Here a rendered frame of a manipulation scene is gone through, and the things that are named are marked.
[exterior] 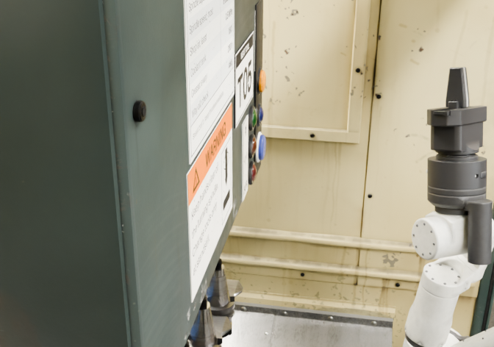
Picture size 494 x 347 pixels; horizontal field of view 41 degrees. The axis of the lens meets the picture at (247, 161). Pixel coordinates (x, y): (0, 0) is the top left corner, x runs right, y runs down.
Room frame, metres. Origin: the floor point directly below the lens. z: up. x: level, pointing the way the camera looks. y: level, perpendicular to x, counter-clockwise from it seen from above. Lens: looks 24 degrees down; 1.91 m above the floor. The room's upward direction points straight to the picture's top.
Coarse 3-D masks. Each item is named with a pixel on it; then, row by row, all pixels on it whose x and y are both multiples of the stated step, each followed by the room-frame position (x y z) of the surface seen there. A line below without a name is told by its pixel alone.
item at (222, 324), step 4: (212, 316) 0.92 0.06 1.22; (216, 316) 0.92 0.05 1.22; (220, 316) 0.92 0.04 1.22; (224, 316) 0.92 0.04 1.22; (216, 320) 0.91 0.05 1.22; (220, 320) 0.91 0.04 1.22; (224, 320) 0.91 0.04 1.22; (228, 320) 0.91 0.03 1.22; (216, 324) 0.90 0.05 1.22; (220, 324) 0.90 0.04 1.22; (224, 324) 0.90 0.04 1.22; (228, 324) 0.90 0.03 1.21; (216, 328) 0.89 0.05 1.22; (220, 328) 0.89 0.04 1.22; (224, 328) 0.89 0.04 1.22; (228, 328) 0.89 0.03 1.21; (220, 332) 0.88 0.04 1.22; (224, 332) 0.88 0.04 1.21
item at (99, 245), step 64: (0, 0) 0.30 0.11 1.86; (64, 0) 0.30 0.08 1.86; (128, 0) 0.32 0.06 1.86; (256, 0) 0.69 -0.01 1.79; (0, 64) 0.30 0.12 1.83; (64, 64) 0.30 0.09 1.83; (128, 64) 0.31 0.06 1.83; (0, 128) 0.31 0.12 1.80; (64, 128) 0.30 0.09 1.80; (128, 128) 0.30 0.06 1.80; (0, 192) 0.31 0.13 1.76; (64, 192) 0.30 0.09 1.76; (128, 192) 0.30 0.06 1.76; (0, 256) 0.31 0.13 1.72; (64, 256) 0.30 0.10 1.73; (128, 256) 0.30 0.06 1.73; (0, 320) 0.31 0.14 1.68; (64, 320) 0.30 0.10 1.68; (128, 320) 0.30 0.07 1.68; (192, 320) 0.41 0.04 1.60
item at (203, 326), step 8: (208, 304) 0.85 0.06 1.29; (200, 312) 0.84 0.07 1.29; (208, 312) 0.84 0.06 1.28; (200, 320) 0.83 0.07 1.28; (208, 320) 0.84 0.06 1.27; (192, 328) 0.84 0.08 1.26; (200, 328) 0.83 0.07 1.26; (208, 328) 0.84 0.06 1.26; (192, 336) 0.84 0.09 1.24; (200, 336) 0.83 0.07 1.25; (208, 336) 0.83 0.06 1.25; (192, 344) 0.83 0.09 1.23; (200, 344) 0.83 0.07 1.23; (208, 344) 0.83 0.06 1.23
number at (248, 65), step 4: (248, 56) 0.64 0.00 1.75; (248, 60) 0.64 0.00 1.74; (244, 64) 0.62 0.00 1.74; (248, 64) 0.64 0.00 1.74; (244, 68) 0.62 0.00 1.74; (248, 68) 0.64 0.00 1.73; (244, 72) 0.62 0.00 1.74; (248, 72) 0.64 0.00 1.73; (244, 76) 0.62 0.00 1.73; (248, 76) 0.64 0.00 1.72; (244, 80) 0.62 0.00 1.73; (248, 80) 0.64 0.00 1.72; (244, 84) 0.62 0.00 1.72; (248, 84) 0.64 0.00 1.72; (244, 88) 0.62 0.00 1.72; (248, 88) 0.64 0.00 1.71; (244, 92) 0.62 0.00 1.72; (248, 92) 0.64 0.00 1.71; (244, 96) 0.62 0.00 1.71; (248, 96) 0.64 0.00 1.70; (244, 100) 0.62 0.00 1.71; (244, 104) 0.62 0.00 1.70
